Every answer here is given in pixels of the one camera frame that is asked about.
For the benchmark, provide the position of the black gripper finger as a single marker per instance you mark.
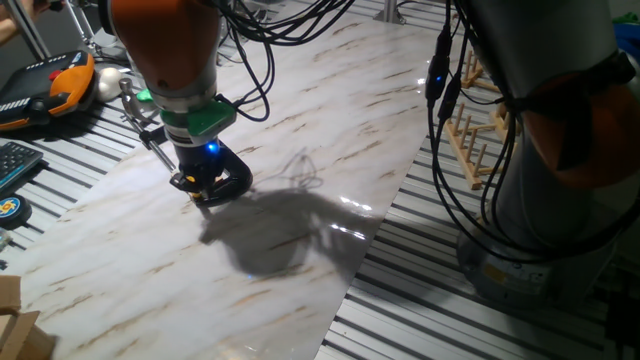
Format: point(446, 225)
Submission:
point(211, 190)
point(184, 184)

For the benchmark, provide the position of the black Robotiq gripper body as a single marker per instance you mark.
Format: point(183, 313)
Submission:
point(202, 165)

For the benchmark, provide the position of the brass valve with yellow lever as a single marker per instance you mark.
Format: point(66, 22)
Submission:
point(197, 196)

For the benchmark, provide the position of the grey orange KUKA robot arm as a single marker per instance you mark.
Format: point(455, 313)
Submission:
point(550, 40)

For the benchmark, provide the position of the person forearm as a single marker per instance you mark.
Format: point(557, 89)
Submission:
point(6, 27)

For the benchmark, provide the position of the black metal C-clamp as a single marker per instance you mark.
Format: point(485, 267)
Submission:
point(242, 180)

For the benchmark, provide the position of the white marble pattern sheet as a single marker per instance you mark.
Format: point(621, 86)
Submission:
point(150, 275)

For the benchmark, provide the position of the white egg shaped object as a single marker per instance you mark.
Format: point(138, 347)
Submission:
point(109, 84)

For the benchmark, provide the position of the orange black teach pendant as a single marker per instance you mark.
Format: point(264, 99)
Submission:
point(50, 90)

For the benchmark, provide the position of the black computer keyboard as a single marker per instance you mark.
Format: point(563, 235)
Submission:
point(15, 162)

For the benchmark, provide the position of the round black tape measure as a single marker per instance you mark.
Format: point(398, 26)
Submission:
point(12, 210)

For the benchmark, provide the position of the black filament spool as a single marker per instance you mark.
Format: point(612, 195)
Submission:
point(102, 17)

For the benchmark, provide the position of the thin metal rod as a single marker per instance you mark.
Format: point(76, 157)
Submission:
point(80, 27)

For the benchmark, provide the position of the aluminium profile beam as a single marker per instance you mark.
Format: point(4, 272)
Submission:
point(27, 27)
point(389, 12)

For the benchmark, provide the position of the open brown cardboard box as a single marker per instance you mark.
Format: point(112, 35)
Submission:
point(20, 335)

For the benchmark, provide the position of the wooden dish rack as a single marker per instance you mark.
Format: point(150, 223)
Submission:
point(467, 160)

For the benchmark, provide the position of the blue plastic bag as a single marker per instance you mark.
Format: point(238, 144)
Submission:
point(630, 40)

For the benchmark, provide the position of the green gripper mount plate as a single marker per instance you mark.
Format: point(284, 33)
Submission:
point(205, 122)

